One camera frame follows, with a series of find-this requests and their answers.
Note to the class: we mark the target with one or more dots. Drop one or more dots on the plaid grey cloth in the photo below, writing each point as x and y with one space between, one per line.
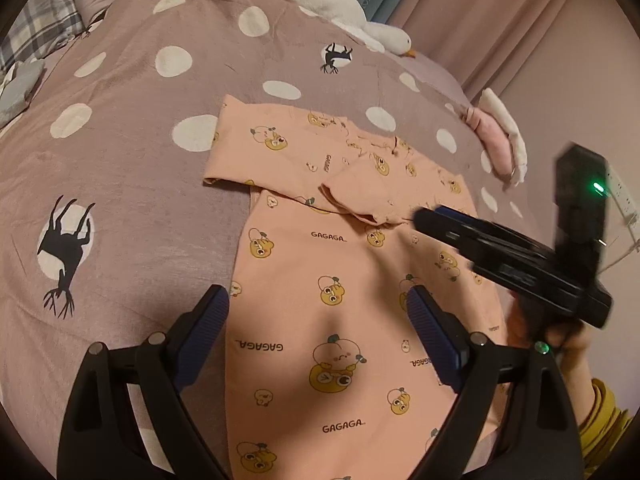
42 27

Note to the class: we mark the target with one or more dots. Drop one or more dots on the grey small cloth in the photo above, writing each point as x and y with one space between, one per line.
18 87

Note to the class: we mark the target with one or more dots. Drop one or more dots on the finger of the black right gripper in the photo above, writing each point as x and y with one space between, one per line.
452 213

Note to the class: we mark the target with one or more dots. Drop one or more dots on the mauve polka dot duvet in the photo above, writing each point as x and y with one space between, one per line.
110 229

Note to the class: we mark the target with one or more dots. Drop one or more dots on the white folded cloth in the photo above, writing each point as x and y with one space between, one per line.
491 104

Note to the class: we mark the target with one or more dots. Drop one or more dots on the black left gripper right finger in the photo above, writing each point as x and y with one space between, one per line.
443 337

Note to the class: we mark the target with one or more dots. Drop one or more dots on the person right hand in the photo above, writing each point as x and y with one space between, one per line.
573 341

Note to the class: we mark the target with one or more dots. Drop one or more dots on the peach cartoon print garment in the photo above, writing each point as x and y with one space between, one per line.
325 376

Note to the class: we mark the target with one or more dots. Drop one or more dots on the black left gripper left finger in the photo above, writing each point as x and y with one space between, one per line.
194 333

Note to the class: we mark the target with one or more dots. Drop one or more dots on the yellow sleeve forearm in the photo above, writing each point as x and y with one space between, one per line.
603 428

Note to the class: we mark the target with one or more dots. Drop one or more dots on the white power strip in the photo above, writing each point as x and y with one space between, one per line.
623 212

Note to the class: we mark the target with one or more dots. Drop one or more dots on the pink curtain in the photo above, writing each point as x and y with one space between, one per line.
482 43

